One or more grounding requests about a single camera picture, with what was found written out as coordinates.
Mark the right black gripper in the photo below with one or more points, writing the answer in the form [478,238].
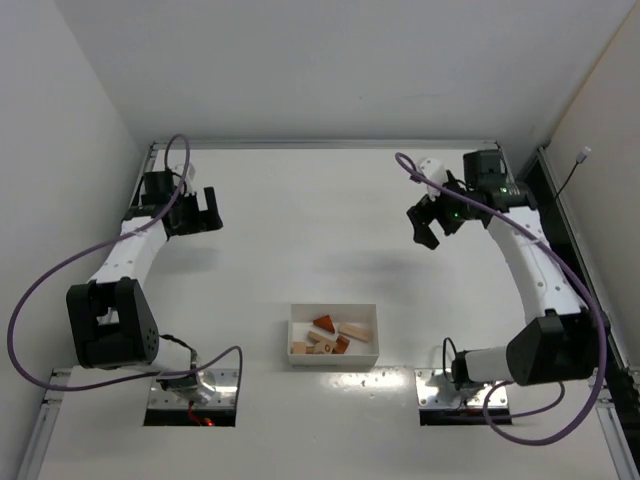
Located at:
[433,212]

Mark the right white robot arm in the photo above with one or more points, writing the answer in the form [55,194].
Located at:
[564,337]

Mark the metal base plate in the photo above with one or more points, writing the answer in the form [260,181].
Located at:
[436,393]
[212,389]

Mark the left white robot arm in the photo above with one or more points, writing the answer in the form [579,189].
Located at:
[111,321]

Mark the light wood plank block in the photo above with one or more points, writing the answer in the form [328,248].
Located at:
[360,333]

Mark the small light wood cube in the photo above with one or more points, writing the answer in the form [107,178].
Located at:
[299,348]

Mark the light wood numbered plank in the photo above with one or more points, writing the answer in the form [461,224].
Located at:
[320,343]

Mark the white plastic box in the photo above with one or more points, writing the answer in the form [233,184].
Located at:
[359,355]

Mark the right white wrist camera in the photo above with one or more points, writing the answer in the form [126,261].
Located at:
[434,170]

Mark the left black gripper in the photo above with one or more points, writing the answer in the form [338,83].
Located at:
[189,215]

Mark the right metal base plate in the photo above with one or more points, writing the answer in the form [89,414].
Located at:
[436,393]

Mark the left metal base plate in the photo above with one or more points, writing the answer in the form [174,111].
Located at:
[212,389]

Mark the black cable white plug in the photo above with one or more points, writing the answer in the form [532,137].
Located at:
[581,157]

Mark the red-brown arch block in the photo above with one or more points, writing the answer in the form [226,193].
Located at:
[341,345]

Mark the red-brown triangle block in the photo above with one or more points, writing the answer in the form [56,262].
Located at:
[325,323]

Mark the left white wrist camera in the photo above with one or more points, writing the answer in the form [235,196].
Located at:
[190,176]

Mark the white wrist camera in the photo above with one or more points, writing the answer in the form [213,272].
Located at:
[434,170]
[190,176]

